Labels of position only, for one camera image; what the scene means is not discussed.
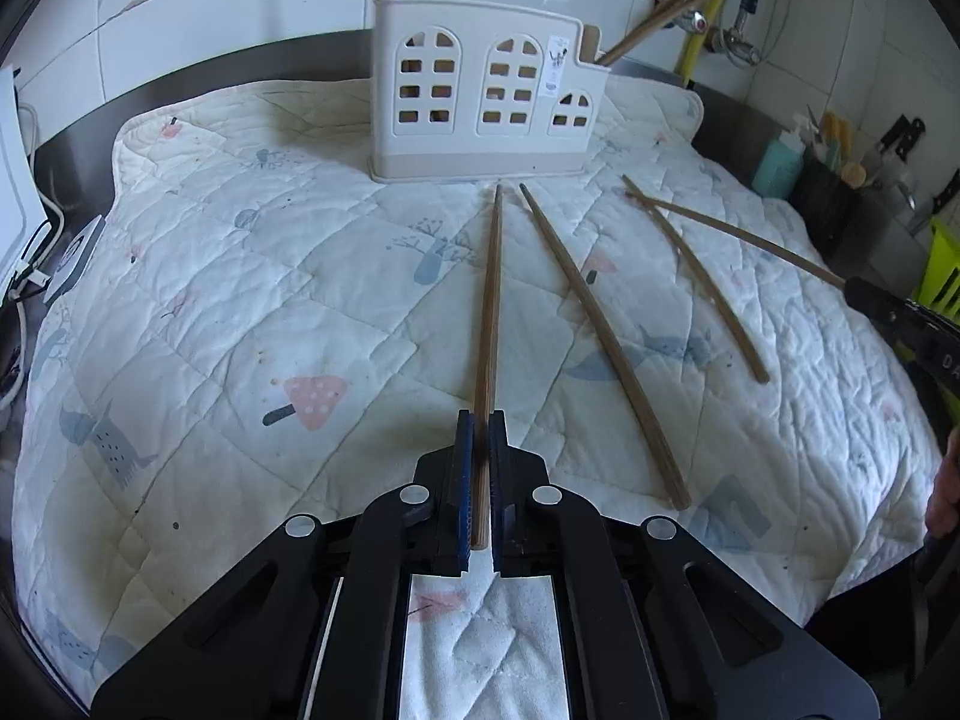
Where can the person's right hand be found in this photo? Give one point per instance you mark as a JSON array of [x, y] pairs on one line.
[[946, 491]]

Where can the metal angle valve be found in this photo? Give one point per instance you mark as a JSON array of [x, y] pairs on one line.
[[740, 45]]

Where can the teal pump bottle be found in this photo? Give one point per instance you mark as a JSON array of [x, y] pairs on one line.
[[776, 169]]

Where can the white quilted printed mat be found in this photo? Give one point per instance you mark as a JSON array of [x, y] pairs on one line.
[[225, 315]]

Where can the white plastic utensil holder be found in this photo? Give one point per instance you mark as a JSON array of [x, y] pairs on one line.
[[465, 142]]

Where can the wooden spoon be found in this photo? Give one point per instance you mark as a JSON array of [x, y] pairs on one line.
[[856, 174]]

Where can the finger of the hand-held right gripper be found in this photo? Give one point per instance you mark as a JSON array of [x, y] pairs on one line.
[[874, 298]]

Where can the brown wooden chopstick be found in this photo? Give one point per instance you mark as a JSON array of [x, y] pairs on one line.
[[735, 238], [490, 315], [604, 349], [667, 19], [719, 315], [660, 9]]

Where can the white cutting board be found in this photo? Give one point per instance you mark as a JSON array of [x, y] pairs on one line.
[[15, 180]]

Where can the red knob valve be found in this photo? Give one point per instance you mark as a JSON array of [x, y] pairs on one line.
[[699, 21]]

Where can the black utensil pot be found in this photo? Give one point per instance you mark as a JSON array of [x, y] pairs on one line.
[[821, 202]]

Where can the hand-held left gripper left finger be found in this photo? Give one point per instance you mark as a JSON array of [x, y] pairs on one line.
[[466, 480]]

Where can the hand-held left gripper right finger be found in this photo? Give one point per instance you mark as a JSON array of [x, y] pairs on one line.
[[501, 480]]

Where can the green plastic rack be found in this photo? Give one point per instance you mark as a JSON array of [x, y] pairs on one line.
[[941, 262]]

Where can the yellow gas pipe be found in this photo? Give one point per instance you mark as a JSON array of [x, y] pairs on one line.
[[712, 7]]

